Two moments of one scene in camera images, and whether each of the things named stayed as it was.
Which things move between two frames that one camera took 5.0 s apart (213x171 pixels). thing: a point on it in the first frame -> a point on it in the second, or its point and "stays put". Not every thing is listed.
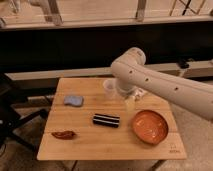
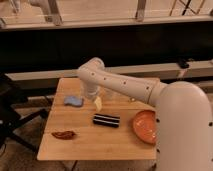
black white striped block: x=106 y=120 stays put
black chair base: x=11 y=118 stays put
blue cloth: x=74 y=100 stays put
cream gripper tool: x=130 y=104 -> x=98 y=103
